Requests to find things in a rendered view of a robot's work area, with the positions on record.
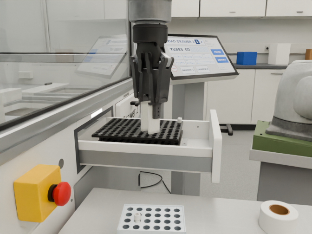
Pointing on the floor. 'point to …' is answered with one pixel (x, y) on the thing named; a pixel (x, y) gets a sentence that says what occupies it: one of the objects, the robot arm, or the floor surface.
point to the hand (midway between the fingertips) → (150, 117)
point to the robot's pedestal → (283, 177)
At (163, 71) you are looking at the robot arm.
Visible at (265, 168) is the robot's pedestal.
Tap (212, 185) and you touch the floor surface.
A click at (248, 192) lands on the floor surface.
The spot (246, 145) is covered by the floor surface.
